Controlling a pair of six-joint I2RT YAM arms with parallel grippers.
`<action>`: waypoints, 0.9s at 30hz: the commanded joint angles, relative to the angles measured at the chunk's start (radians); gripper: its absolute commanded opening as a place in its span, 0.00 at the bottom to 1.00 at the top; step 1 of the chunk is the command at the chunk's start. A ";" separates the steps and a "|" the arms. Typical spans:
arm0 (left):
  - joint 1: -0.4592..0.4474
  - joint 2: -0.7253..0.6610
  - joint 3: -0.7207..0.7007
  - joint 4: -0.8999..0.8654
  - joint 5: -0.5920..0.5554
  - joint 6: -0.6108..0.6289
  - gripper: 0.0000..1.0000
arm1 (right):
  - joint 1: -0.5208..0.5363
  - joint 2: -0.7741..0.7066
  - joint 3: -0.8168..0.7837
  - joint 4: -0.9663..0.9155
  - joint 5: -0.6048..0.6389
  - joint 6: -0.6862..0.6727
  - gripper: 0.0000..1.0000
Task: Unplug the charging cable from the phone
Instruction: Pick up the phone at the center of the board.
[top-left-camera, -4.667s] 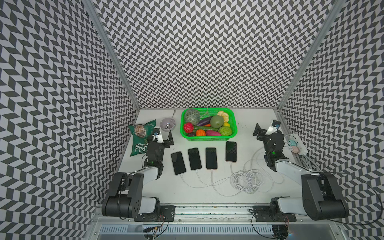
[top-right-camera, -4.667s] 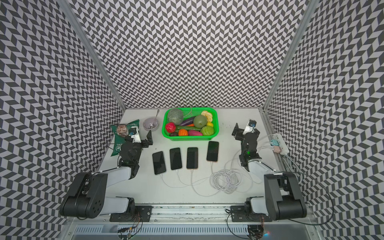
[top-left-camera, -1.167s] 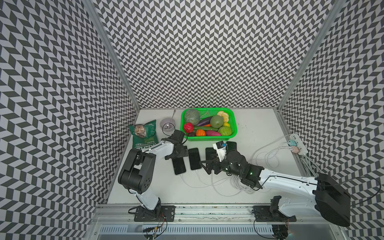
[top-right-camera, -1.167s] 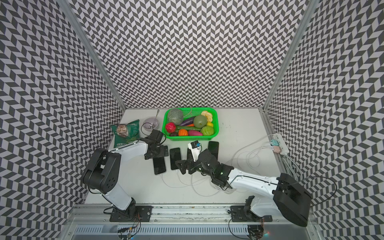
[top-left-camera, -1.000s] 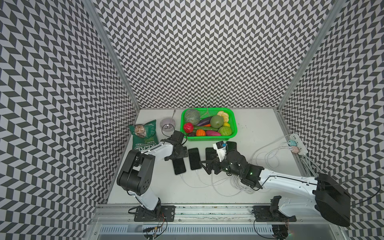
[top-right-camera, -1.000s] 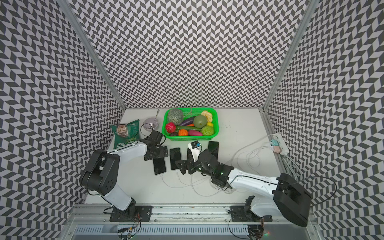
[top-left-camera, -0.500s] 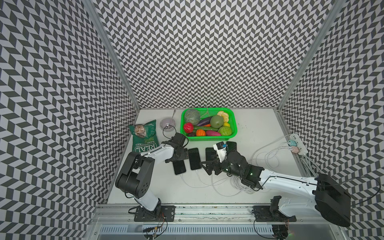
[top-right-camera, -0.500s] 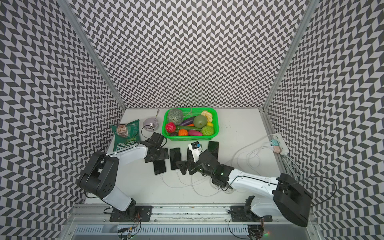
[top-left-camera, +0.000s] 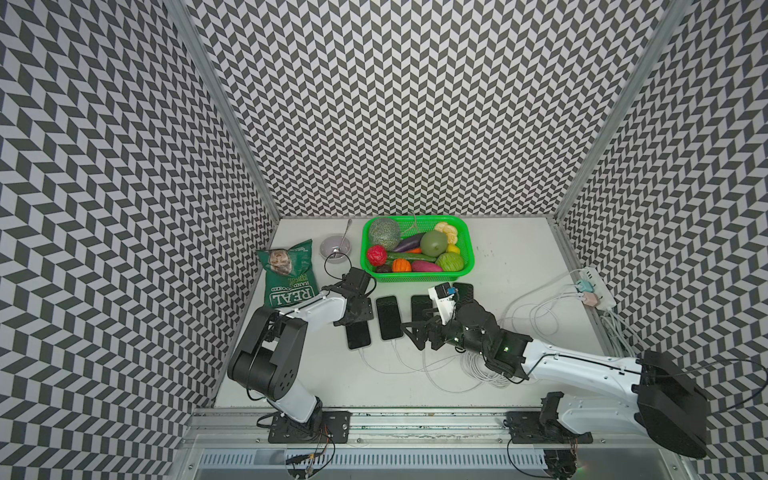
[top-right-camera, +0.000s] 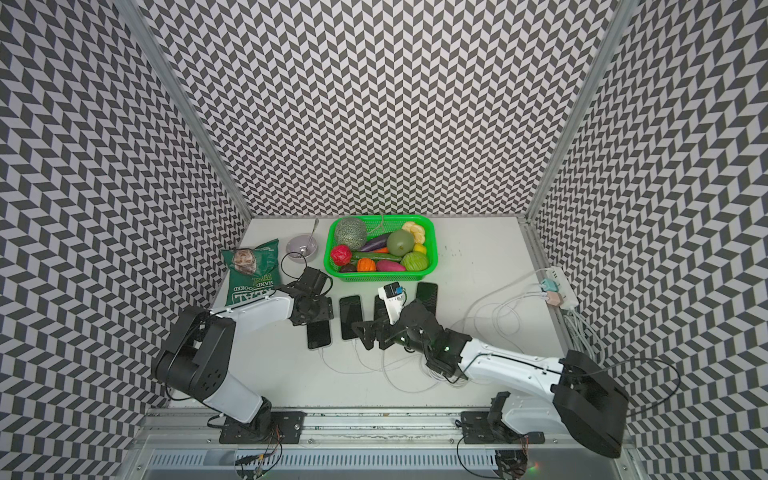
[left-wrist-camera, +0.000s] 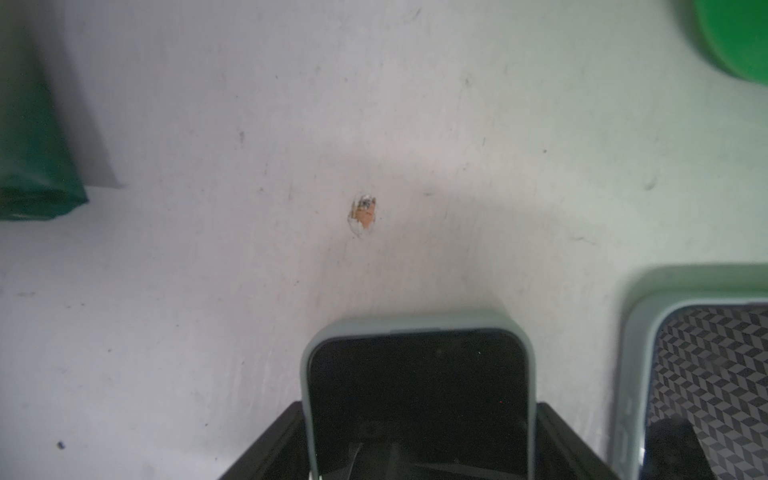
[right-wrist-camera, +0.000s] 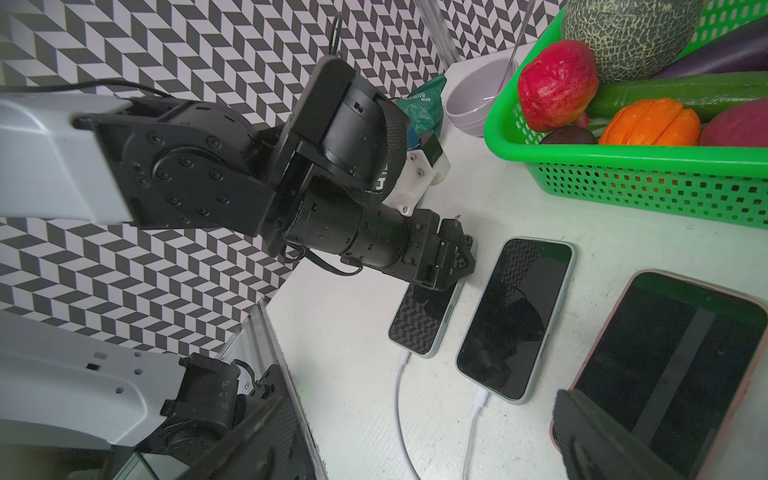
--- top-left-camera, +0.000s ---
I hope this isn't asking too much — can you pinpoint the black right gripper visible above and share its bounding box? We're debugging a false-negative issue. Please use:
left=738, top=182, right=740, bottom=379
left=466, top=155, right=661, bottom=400
left=400, top=307, right=488, bottom=357

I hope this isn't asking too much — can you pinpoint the phone light case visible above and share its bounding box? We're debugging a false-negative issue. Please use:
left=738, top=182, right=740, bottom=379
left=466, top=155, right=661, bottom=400
left=345, top=321, right=371, bottom=350
left=375, top=296, right=404, bottom=341

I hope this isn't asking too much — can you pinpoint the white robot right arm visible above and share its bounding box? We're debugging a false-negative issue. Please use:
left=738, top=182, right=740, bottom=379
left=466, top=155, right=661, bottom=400
left=401, top=300, right=710, bottom=459

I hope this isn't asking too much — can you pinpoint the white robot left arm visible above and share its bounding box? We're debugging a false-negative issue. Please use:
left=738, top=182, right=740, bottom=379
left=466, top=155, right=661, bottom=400
left=227, top=267, right=376, bottom=429

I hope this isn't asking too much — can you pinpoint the metal spoon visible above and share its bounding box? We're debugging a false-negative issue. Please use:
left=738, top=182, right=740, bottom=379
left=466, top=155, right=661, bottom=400
left=332, top=218, right=353, bottom=256

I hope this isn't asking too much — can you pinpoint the grey bowl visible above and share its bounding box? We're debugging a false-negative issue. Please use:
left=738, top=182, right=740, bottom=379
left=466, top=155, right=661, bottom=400
left=320, top=235, right=351, bottom=264

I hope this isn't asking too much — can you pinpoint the orange pumpkin toy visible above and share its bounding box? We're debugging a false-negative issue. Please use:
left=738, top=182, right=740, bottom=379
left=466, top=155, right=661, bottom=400
left=391, top=258, right=412, bottom=273

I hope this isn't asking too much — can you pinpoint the netted green melon toy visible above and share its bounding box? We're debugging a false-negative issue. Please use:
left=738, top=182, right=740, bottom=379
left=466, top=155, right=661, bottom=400
left=368, top=217, right=401, bottom=251

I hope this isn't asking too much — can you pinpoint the green chips bag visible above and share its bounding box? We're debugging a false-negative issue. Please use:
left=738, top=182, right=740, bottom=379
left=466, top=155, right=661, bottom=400
left=257, top=239, right=319, bottom=309

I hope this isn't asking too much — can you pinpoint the light green cabbage toy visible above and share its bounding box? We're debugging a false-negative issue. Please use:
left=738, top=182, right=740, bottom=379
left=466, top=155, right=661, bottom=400
left=435, top=252, right=465, bottom=272

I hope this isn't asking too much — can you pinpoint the purple eggplant toy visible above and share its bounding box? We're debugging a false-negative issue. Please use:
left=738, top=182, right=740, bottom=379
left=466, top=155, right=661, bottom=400
left=392, top=232, right=425, bottom=253

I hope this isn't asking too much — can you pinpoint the green plastic basket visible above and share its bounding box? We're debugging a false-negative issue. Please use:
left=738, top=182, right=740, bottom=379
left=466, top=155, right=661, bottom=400
left=360, top=215, right=475, bottom=282

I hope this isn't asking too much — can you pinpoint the green round fruit toy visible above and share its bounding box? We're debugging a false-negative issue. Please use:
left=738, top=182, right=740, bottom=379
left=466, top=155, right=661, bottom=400
left=420, top=230, right=448, bottom=258

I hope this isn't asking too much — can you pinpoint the cream cauliflower toy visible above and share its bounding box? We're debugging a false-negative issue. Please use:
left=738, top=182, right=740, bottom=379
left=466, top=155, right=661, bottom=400
left=434, top=221, right=458, bottom=245

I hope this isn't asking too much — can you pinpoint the teal usb charger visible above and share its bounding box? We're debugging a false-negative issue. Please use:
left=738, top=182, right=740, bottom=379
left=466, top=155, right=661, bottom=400
left=575, top=279, right=594, bottom=293

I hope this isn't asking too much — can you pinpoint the pink usb charger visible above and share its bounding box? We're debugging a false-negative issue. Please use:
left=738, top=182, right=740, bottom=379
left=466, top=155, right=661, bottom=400
left=581, top=292, right=600, bottom=307

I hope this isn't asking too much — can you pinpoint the white power strip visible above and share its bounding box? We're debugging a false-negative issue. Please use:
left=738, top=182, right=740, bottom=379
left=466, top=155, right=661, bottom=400
left=577, top=267, right=617, bottom=311

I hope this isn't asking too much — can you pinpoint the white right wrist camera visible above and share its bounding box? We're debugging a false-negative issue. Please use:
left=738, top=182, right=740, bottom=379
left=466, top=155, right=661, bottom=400
left=428, top=282, right=457, bottom=325

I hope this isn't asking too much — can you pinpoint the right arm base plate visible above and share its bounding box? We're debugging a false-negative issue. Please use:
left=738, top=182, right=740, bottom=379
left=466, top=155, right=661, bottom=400
left=503, top=411, right=594, bottom=445

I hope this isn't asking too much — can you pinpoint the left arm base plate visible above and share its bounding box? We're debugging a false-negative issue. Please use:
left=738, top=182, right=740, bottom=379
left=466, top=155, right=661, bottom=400
left=268, top=410, right=352, bottom=445

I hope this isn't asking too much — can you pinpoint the grey power strip cord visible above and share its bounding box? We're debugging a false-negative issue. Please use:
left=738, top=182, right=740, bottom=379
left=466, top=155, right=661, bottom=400
left=599, top=308, right=640, bottom=358

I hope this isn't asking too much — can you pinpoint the aluminium front rail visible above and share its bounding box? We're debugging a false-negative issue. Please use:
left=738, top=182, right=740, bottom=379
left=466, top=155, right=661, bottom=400
left=179, top=407, right=685, bottom=450

